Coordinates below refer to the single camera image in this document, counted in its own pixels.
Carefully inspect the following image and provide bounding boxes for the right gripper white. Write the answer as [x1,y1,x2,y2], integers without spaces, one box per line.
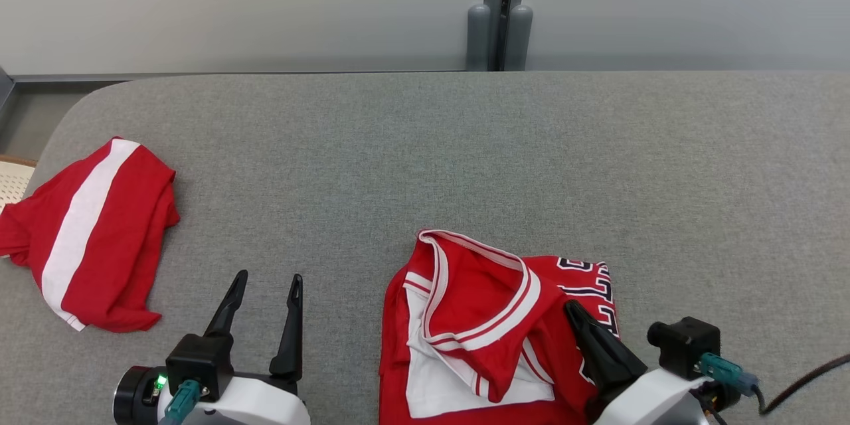
[564,299,742,425]

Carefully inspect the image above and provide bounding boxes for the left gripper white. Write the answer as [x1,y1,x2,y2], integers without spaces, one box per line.
[112,270,312,425]

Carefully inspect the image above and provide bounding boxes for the red white basketball jersey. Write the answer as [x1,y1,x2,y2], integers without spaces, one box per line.
[379,229,622,425]

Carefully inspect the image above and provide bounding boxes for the red shorts with white stripe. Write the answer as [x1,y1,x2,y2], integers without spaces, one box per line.
[0,137,181,333]

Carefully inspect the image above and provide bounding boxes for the cream perforated laundry basket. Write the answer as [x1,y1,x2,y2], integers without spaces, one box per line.
[0,155,39,213]

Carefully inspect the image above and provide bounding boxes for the left cable with teal connector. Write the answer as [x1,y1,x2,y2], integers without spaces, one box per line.
[158,379,202,425]

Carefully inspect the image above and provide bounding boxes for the grey cylindrical post foot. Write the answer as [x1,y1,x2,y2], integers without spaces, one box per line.
[508,5,534,72]
[466,4,492,72]

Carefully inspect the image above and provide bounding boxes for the grey side partition post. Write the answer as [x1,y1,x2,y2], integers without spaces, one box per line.
[0,66,15,115]

